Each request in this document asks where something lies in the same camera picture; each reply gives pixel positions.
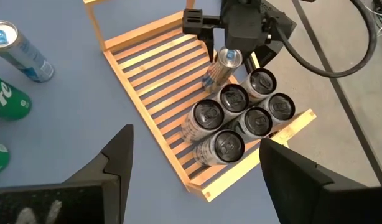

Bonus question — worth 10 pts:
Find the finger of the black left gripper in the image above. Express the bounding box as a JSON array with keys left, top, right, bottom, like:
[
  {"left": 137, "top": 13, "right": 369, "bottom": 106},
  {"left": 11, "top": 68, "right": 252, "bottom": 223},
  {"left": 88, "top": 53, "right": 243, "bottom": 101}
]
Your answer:
[
  {"left": 243, "top": 51, "right": 259, "bottom": 75},
  {"left": 182, "top": 8, "right": 225, "bottom": 63}
]

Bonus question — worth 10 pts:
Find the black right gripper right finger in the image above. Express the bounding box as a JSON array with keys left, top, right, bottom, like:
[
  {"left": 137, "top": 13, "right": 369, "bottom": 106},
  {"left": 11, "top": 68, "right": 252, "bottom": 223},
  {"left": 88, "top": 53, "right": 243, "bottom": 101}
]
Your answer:
[{"left": 258, "top": 138, "right": 382, "bottom": 224}]

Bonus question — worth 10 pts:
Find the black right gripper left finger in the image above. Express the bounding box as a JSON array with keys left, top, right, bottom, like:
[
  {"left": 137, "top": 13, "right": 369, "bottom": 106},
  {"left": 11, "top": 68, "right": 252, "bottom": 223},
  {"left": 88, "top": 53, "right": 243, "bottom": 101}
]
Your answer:
[{"left": 0, "top": 124, "right": 134, "bottom": 224}]

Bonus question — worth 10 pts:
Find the blue silver Red Bull can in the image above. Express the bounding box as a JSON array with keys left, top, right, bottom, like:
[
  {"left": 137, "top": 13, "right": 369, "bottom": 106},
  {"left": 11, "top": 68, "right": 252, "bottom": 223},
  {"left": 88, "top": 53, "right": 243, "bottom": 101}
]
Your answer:
[
  {"left": 0, "top": 20, "right": 55, "bottom": 83},
  {"left": 200, "top": 46, "right": 243, "bottom": 94}
]

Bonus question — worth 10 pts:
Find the wooden slatted shelf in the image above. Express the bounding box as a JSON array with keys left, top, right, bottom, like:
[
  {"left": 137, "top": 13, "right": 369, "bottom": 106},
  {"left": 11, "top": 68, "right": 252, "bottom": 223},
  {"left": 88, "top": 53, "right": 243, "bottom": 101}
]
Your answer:
[{"left": 83, "top": 0, "right": 317, "bottom": 203}]

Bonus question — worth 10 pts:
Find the thick black gripper cable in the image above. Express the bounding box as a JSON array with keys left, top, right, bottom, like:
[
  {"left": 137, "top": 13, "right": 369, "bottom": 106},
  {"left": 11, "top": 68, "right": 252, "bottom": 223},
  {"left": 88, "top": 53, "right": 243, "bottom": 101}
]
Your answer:
[{"left": 273, "top": 0, "right": 378, "bottom": 79}]

